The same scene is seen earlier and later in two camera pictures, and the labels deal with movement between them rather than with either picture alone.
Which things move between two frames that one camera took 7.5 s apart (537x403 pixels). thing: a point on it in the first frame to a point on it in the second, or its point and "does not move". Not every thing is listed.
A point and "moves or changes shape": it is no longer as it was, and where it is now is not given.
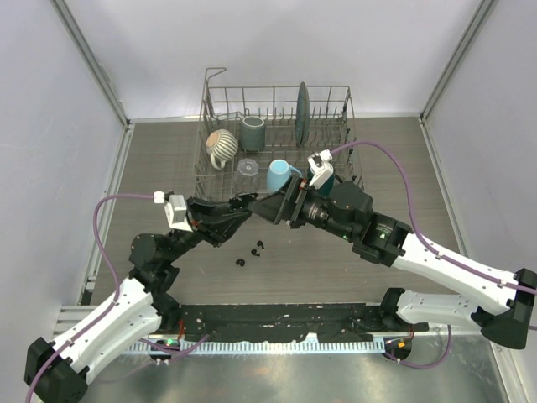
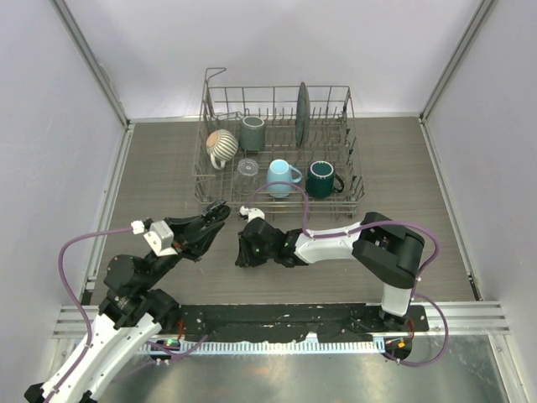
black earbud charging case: (240, 201) moves or changes shape
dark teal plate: (303, 115) does not move
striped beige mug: (221, 144) does not move
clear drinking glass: (246, 180) does not move
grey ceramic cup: (252, 133) does not move
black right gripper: (285, 205) to (246, 258)
